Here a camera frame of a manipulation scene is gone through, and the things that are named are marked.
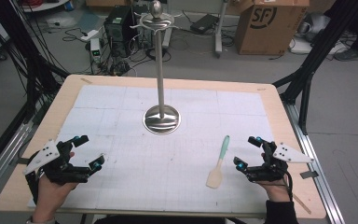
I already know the bundle of hanging black cables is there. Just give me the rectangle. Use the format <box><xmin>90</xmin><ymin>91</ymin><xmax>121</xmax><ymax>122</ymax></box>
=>
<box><xmin>0</xmin><ymin>0</ymin><xmax>69</xmax><ymax>104</ymax></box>

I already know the tangle of black floor cables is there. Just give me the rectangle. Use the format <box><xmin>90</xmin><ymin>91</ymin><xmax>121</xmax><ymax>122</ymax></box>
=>
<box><xmin>62</xmin><ymin>27</ymin><xmax>175</xmax><ymax>77</ymax></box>

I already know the cardboard box with black logo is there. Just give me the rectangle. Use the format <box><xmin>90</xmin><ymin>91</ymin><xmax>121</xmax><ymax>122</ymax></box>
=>
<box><xmin>234</xmin><ymin>0</ymin><xmax>310</xmax><ymax>56</ymax></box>

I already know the small brown cardboard box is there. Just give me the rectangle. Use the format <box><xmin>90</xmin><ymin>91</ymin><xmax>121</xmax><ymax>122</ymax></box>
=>
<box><xmin>85</xmin><ymin>0</ymin><xmax>131</xmax><ymax>7</ymax></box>

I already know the white metal stand leg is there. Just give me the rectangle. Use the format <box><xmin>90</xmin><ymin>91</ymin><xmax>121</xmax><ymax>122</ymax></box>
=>
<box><xmin>213</xmin><ymin>0</ymin><xmax>231</xmax><ymax>59</ymax></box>

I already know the aluminium rail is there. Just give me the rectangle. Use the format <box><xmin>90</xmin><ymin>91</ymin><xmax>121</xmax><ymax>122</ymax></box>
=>
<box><xmin>282</xmin><ymin>101</ymin><xmax>346</xmax><ymax>224</ymax></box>
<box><xmin>0</xmin><ymin>120</ymin><xmax>35</xmax><ymax>204</ymax></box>

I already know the white device with green light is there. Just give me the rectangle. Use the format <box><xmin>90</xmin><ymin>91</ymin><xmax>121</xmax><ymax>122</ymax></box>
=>
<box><xmin>89</xmin><ymin>37</ymin><xmax>103</xmax><ymax>63</ymax></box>

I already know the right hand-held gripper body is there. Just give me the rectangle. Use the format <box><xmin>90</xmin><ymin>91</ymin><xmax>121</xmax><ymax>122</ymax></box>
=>
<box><xmin>245</xmin><ymin>139</ymin><xmax>315</xmax><ymax>184</ymax></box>

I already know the spatula with teal handle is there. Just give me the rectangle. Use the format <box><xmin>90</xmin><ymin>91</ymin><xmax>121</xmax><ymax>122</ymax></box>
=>
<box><xmin>205</xmin><ymin>134</ymin><xmax>231</xmax><ymax>189</ymax></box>

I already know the round white table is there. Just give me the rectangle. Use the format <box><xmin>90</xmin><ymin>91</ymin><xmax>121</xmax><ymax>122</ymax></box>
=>
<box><xmin>21</xmin><ymin>0</ymin><xmax>70</xmax><ymax>13</ymax></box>

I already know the silver metal utensil stand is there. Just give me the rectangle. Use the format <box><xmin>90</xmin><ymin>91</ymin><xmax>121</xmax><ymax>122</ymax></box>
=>
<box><xmin>130</xmin><ymin>0</ymin><xmax>182</xmax><ymax>135</ymax></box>

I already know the white power strip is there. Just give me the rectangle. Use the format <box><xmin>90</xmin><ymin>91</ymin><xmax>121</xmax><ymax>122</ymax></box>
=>
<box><xmin>80</xmin><ymin>29</ymin><xmax>100</xmax><ymax>42</ymax></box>

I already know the black computer tower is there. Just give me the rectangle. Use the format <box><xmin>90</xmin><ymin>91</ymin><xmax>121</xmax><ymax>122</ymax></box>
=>
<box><xmin>103</xmin><ymin>5</ymin><xmax>141</xmax><ymax>59</ymax></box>

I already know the person's left hand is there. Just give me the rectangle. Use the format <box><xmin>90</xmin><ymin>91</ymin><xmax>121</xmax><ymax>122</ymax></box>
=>
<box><xmin>32</xmin><ymin>175</ymin><xmax>78</xmax><ymax>220</ymax></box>

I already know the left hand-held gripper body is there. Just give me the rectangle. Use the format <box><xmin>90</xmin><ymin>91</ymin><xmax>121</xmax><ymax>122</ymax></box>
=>
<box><xmin>22</xmin><ymin>139</ymin><xmax>91</xmax><ymax>204</ymax></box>

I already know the black metal frame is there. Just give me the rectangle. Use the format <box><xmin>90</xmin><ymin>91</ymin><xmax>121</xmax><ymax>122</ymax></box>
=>
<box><xmin>0</xmin><ymin>0</ymin><xmax>71</xmax><ymax>180</ymax></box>
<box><xmin>272</xmin><ymin>0</ymin><xmax>358</xmax><ymax>135</ymax></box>

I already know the white gridded mat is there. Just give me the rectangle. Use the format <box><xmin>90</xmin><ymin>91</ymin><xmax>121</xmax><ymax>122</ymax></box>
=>
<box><xmin>27</xmin><ymin>84</ymin><xmax>281</xmax><ymax>213</ymax></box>

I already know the flat black device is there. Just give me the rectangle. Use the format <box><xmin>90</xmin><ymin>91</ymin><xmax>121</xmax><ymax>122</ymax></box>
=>
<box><xmin>189</xmin><ymin>13</ymin><xmax>220</xmax><ymax>35</ymax></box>

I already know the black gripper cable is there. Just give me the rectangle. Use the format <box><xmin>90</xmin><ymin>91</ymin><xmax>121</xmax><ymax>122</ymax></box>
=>
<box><xmin>283</xmin><ymin>169</ymin><xmax>294</xmax><ymax>202</ymax></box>

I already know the grey bag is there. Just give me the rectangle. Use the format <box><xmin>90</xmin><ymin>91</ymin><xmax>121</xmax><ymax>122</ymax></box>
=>
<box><xmin>297</xmin><ymin>12</ymin><xmax>332</xmax><ymax>41</ymax></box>

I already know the brown tape strip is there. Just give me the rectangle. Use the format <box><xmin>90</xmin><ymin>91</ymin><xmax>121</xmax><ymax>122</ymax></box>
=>
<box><xmin>292</xmin><ymin>193</ymin><xmax>312</xmax><ymax>216</ymax></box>

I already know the person's dark clothing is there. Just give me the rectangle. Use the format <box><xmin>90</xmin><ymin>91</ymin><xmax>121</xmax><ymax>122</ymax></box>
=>
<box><xmin>92</xmin><ymin>215</ymin><xmax>246</xmax><ymax>224</ymax></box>

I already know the person's right hand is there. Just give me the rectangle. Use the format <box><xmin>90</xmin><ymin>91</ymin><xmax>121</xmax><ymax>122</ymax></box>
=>
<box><xmin>255</xmin><ymin>174</ymin><xmax>293</xmax><ymax>203</ymax></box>

